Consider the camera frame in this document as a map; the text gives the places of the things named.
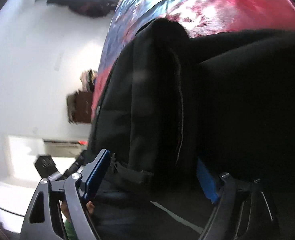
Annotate colourful satin bedspread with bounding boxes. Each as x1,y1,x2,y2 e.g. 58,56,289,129
91,0,295,111

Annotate person's hand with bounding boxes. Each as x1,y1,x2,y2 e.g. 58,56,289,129
61,199,96,225

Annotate dark clothes hanging on wall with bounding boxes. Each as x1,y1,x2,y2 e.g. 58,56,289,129
47,0,119,18

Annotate brown wooden cabinet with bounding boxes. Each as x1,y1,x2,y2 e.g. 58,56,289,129
66,90,93,124

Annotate black pants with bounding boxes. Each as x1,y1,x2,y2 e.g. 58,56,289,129
88,19,295,239

